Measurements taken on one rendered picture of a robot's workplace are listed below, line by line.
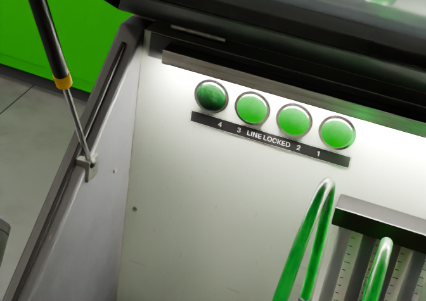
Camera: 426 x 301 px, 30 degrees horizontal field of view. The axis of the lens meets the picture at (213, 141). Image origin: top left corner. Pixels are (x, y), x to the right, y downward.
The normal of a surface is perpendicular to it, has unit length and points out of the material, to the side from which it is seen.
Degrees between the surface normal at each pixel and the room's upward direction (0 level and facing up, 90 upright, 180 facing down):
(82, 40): 90
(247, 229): 90
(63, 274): 90
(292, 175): 90
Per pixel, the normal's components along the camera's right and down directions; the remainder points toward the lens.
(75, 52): -0.37, 0.43
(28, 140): 0.14, -0.85
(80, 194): 0.93, 0.28
